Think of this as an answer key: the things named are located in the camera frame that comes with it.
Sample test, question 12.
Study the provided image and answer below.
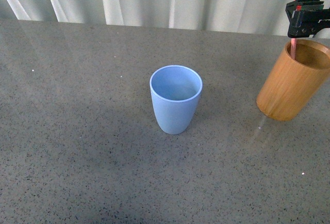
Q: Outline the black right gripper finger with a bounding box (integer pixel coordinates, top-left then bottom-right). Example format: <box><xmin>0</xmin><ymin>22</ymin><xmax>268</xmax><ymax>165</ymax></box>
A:
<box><xmin>285</xmin><ymin>0</ymin><xmax>329</xmax><ymax>38</ymax></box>

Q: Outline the pink chopstick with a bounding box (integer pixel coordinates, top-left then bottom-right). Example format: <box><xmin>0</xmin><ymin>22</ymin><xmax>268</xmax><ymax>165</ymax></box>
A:
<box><xmin>290</xmin><ymin>0</ymin><xmax>302</xmax><ymax>60</ymax></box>

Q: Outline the blue plastic cup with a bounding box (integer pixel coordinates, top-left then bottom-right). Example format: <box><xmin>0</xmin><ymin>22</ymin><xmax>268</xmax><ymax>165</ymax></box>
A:
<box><xmin>150</xmin><ymin>65</ymin><xmax>203</xmax><ymax>135</ymax></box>

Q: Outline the wooden cylindrical chopstick holder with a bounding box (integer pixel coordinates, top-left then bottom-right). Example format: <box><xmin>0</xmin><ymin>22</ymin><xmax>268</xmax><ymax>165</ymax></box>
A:
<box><xmin>256</xmin><ymin>39</ymin><xmax>329</xmax><ymax>121</ymax></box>

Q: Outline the white pleated curtain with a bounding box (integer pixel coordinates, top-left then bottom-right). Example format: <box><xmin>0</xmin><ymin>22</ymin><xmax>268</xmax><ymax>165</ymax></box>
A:
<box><xmin>1</xmin><ymin>0</ymin><xmax>329</xmax><ymax>36</ymax></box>

